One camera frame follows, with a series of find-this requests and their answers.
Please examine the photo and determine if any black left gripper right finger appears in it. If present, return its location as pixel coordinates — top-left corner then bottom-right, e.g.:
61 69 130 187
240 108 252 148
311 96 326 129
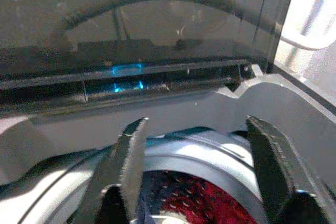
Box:
245 115 329 224

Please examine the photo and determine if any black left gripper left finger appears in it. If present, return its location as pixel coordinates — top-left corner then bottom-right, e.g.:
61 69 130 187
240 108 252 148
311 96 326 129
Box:
96 116 150 224

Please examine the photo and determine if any grey top-load washing machine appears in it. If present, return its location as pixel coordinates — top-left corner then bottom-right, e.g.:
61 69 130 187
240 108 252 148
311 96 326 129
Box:
0 61 336 224

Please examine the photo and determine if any silver washer drum rim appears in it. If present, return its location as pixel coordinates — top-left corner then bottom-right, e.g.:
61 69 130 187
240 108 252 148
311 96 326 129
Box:
0 126 266 224

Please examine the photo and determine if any red knitted garment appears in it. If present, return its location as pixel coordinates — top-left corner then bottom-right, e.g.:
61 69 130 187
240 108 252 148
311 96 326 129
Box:
141 170 259 224

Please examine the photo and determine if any white curved bar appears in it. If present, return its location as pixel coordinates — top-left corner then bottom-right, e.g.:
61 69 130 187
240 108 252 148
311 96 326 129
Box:
274 0 336 51

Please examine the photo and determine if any dark glass washer lid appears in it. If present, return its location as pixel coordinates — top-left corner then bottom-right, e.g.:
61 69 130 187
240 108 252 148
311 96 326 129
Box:
0 0 301 116

